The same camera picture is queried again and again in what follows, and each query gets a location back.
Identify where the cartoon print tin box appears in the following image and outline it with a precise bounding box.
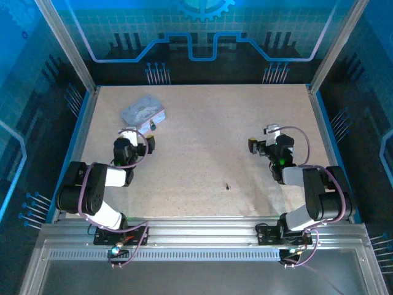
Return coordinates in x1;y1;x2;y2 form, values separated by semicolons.
119;94;166;132

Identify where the aluminium extrusion beam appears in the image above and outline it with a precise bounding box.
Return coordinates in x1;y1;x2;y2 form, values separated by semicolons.
39;216;374;247

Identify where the slotted aluminium strip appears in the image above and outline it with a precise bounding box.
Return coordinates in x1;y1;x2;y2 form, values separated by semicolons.
47;249;286;262

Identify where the grey metal panel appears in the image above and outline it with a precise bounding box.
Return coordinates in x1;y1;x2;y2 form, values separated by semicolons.
18;239;391;295

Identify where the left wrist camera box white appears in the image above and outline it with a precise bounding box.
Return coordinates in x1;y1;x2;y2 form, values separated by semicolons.
118;127;139;148

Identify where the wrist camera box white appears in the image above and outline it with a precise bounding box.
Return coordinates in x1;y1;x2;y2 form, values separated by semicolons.
264;124;283;147
118;127;139;148

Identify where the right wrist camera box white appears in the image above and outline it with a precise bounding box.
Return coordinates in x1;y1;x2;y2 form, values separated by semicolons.
264;124;283;147

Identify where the aluminium and blue side rail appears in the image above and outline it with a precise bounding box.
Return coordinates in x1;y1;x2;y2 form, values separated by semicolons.
306;84;359;224
50;85;101;224

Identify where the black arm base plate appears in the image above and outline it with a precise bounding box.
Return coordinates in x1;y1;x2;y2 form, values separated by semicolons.
255;223;313;246
93;225;150;246

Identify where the aluminium upright post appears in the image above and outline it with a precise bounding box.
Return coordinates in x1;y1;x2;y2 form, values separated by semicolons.
308;0;369;93
34;0;98;93

